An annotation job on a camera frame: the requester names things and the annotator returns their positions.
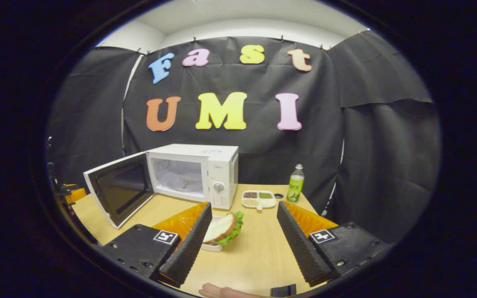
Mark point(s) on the sandwich with lettuce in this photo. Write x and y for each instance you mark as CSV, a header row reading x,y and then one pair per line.
x,y
222,227

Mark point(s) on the white microwave oven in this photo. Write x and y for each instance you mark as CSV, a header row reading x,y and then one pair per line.
x,y
218,165

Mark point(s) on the white divided grain dish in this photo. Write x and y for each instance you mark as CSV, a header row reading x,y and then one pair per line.
x,y
259,199

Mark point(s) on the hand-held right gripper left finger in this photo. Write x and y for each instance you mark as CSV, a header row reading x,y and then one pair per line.
x,y
193,244

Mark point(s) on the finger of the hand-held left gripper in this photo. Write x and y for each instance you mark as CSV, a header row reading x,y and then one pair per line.
x,y
77,194

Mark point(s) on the black backdrop cloth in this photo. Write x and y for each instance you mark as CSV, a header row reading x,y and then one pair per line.
x,y
325,136

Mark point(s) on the green drink bottle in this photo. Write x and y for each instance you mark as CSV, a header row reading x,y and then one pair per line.
x,y
295,186

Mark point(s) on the small white rectangular dish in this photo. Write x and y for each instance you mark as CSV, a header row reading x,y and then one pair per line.
x,y
213,247

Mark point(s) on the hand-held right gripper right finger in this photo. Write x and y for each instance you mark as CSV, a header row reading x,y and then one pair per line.
x,y
296,244

